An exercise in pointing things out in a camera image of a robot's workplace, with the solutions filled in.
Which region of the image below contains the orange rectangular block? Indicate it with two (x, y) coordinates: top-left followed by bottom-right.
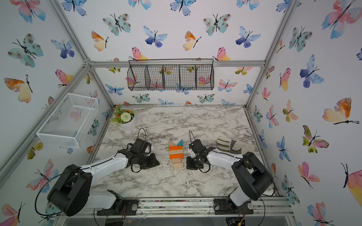
(169, 146), (183, 151)
(169, 153), (184, 160)

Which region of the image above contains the small wood block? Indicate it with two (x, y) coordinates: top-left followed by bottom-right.
(172, 158), (182, 163)
(173, 163), (184, 169)

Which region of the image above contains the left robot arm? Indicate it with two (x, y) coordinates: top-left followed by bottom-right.
(47, 138), (159, 217)

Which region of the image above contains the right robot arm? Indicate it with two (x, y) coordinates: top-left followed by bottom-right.
(187, 139), (274, 207)

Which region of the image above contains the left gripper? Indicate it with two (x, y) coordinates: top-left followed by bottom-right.
(138, 153), (161, 169)

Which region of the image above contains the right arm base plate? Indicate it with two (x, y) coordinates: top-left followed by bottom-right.
(213, 197), (254, 215)

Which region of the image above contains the potted flower plant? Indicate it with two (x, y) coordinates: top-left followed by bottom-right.
(110, 105), (137, 132)

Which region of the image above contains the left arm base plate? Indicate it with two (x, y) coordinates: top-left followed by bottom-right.
(96, 199), (139, 216)

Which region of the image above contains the natural wood rectangular block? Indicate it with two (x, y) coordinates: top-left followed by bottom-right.
(169, 150), (183, 155)

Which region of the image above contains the aluminium front rail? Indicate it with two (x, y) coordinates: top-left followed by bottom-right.
(72, 197), (294, 218)

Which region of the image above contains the white mesh wall basket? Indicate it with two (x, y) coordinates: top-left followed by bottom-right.
(36, 93), (99, 149)

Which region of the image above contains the black wire wall basket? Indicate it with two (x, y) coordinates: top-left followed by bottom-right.
(126, 58), (215, 91)

